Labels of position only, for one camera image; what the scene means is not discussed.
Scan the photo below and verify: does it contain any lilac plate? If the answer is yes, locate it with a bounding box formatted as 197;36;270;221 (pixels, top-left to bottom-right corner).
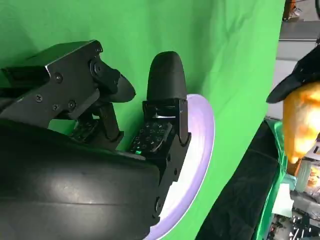
149;93;216;240

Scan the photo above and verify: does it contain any white paper sheet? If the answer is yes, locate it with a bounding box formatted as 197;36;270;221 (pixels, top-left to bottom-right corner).
272;183;295;218

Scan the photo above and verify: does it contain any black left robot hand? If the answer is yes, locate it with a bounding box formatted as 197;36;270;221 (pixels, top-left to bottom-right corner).
266;37;320;105

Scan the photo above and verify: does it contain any black backdrop cloth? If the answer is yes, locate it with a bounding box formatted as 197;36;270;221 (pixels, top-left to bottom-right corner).
195;119;280;240

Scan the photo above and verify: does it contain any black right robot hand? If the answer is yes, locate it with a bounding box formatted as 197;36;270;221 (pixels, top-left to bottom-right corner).
0;39;192;240

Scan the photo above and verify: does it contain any green table cloth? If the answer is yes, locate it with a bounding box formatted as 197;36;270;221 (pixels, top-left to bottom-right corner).
0;0;286;240

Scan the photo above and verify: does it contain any orange and white bread roll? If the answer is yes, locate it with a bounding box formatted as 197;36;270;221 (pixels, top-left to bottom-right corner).
282;81;320;165

